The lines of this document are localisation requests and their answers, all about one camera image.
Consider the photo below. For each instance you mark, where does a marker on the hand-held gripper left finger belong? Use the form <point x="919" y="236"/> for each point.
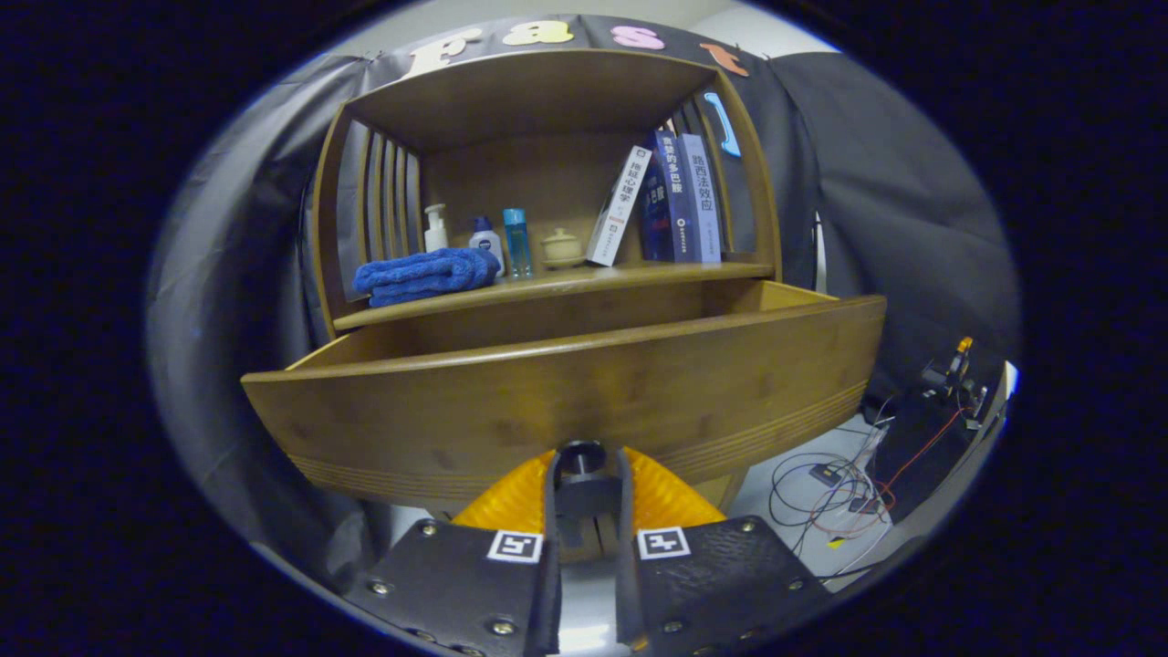
<point x="553" y="584"/>

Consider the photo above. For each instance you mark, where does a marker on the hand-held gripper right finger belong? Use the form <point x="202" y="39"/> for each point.
<point x="624" y="584"/>

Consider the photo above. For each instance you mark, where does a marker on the black drawer knob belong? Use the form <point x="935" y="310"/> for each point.
<point x="584" y="461"/>

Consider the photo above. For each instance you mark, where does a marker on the wooden drawer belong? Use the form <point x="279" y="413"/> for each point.
<point x="566" y="401"/>

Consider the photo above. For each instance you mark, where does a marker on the wooden countertop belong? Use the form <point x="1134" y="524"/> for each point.
<point x="566" y="278"/>

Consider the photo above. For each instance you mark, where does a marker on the wooden cabinet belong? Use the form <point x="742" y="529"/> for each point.
<point x="529" y="100"/>

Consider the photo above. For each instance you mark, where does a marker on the small black adapter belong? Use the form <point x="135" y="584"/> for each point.
<point x="826" y="474"/>

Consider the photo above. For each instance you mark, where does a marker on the beige lidded teacup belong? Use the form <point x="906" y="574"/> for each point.
<point x="561" y="248"/>

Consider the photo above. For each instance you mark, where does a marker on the blue folded towel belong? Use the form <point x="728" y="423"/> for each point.
<point x="420" y="274"/>

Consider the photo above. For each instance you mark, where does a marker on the clear blue bottle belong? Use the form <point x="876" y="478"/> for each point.
<point x="517" y="246"/>

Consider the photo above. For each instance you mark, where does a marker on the white bottle with blue cap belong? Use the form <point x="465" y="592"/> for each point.
<point x="486" y="245"/>

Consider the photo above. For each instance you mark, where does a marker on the white pump bottle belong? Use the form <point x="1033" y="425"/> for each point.
<point x="436" y="237"/>

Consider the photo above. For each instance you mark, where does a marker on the white book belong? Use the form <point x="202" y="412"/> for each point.
<point x="620" y="210"/>

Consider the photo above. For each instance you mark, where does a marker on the dark blue book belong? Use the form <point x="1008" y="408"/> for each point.
<point x="675" y="201"/>

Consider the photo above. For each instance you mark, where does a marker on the light blue book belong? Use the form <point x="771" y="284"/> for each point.
<point x="703" y="201"/>

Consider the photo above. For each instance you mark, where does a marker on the orange and black device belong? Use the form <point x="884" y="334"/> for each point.
<point x="958" y="365"/>

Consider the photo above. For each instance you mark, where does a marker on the black backdrop cloth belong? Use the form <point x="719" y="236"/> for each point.
<point x="912" y="228"/>

